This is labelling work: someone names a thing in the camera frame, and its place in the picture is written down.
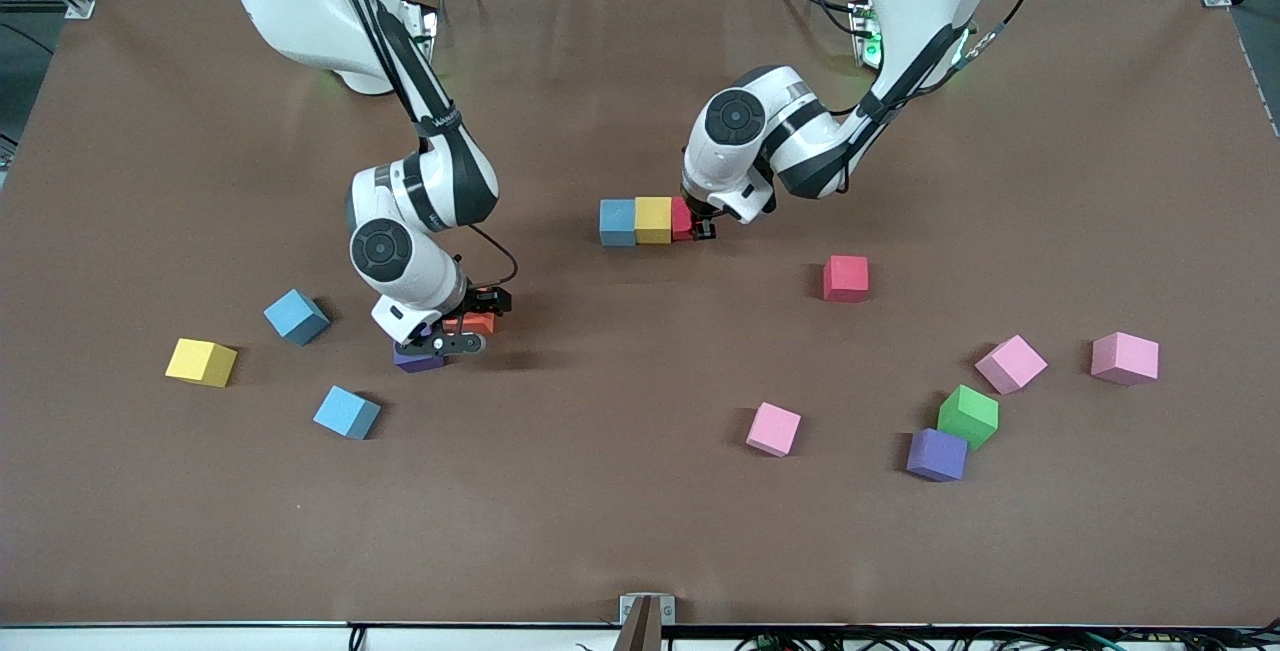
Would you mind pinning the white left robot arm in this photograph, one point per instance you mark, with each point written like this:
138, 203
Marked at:
735, 118

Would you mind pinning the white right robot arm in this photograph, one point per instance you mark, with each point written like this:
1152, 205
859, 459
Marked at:
385, 251

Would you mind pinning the orange foam cube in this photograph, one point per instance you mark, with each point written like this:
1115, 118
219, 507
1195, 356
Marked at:
478, 324

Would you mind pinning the purple foam cube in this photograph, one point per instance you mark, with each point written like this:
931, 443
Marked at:
937, 455
412, 362

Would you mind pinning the brown table mat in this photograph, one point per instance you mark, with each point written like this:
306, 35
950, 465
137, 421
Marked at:
600, 511

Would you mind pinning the light blue foam cube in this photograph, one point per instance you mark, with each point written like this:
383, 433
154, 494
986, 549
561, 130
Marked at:
617, 222
296, 316
346, 412

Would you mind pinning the red foam cube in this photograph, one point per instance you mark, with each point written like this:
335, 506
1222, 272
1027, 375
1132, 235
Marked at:
681, 221
846, 278

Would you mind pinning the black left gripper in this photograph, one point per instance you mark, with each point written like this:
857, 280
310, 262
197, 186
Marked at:
704, 227

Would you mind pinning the silver metal bracket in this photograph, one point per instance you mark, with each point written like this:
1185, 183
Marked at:
630, 611

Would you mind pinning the pink foam cube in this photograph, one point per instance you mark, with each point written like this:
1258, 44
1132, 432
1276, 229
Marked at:
773, 429
1125, 356
1012, 364

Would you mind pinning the green foam cube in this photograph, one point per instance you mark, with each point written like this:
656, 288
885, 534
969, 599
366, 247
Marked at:
968, 414

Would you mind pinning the white table edge strip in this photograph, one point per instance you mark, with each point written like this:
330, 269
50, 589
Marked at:
200, 639

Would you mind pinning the yellow foam cube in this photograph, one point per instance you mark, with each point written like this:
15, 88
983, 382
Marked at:
200, 361
653, 219

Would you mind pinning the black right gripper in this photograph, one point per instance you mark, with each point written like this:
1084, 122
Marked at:
487, 300

